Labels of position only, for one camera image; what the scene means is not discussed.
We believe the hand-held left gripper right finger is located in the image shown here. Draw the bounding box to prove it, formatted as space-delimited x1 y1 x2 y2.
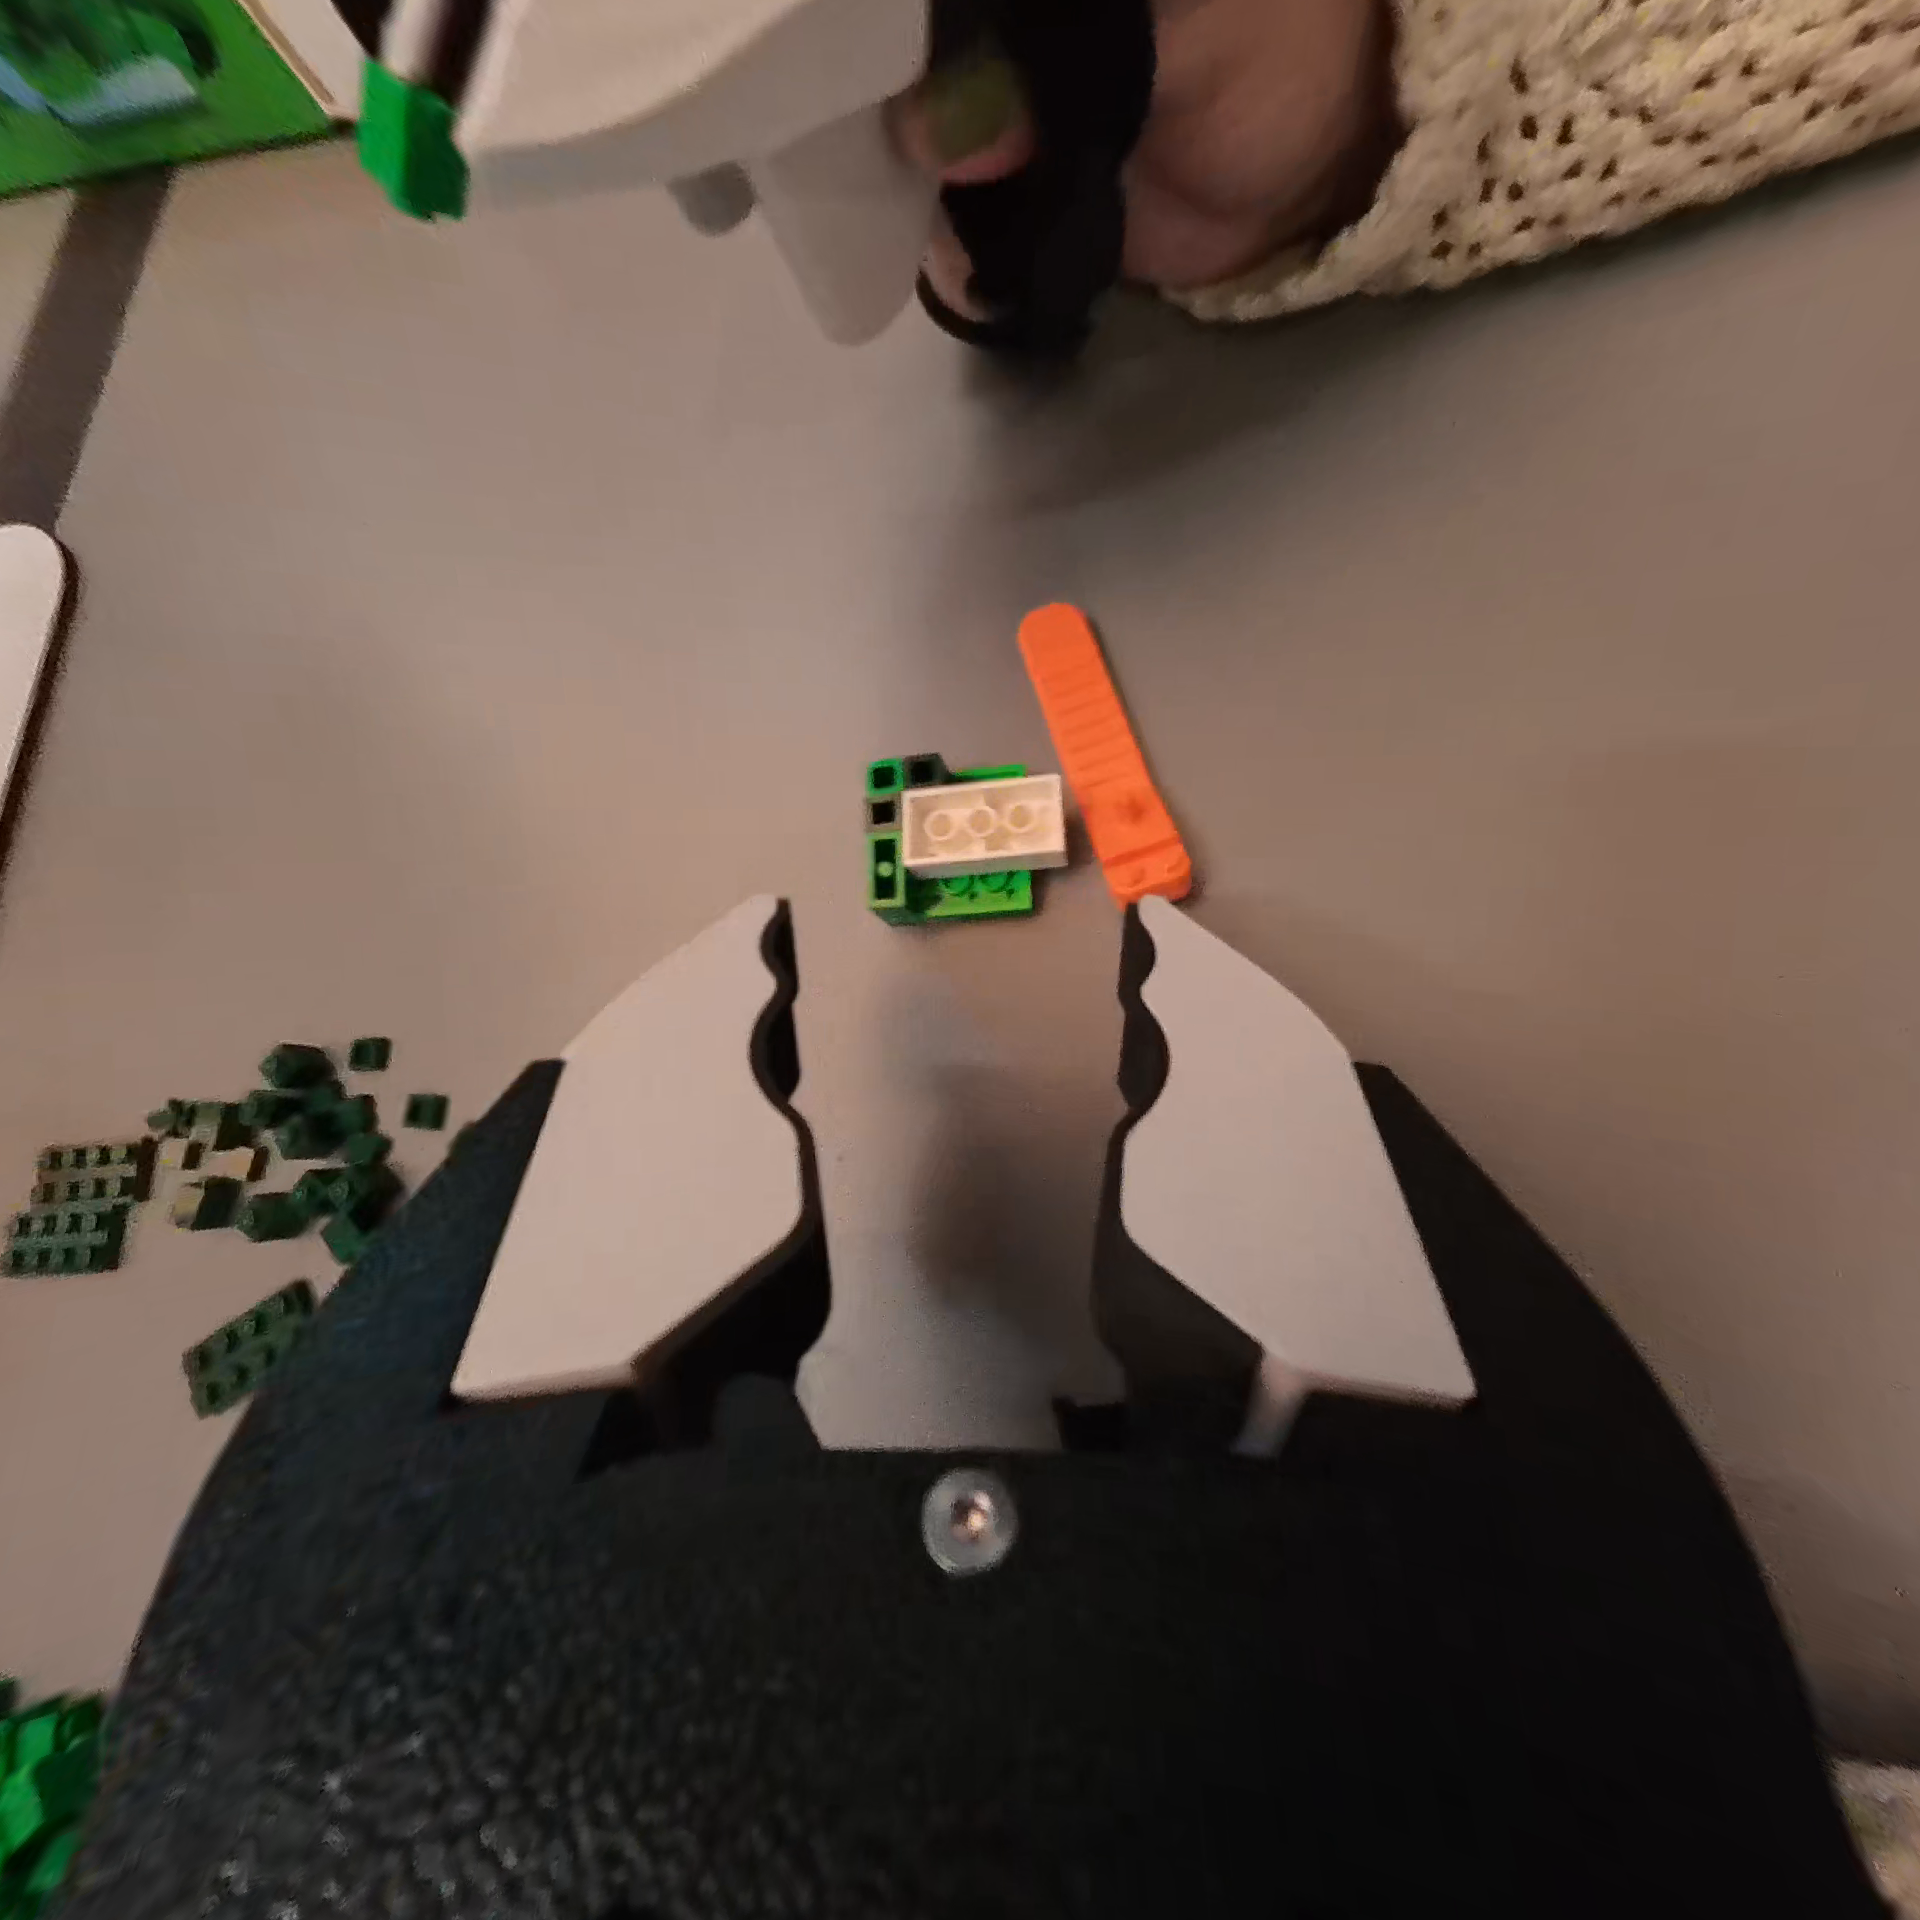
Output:
1106 895 1478 1460

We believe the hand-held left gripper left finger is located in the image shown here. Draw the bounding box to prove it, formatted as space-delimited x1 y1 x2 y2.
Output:
450 895 831 1405

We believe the green and white lego assembly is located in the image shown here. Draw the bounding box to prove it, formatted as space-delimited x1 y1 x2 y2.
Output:
861 754 1072 927

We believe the pile of dark green bricks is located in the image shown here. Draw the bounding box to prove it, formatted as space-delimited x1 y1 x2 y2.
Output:
0 1035 451 1419

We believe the person's left forearm knit sleeve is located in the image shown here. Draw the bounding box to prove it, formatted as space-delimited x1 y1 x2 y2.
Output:
1833 1756 1920 1920

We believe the orange brick separator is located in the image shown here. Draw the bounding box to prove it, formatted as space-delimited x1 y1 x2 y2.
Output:
1016 604 1195 907

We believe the pile of bright green bricks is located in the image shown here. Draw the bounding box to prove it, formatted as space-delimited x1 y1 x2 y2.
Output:
0 1678 110 1920

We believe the white mounting plate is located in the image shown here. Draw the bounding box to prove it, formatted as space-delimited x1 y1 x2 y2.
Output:
0 521 78 890

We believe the green lego set box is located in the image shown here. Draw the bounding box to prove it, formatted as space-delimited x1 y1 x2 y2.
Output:
0 0 341 197

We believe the person's right hand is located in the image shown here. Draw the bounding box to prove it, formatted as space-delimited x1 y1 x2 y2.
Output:
1121 0 1408 291

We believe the bright green lego brick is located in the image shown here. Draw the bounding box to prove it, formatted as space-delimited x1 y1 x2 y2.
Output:
353 60 470 222

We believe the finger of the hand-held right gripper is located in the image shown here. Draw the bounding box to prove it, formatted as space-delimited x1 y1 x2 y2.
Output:
371 0 493 97
448 0 935 214

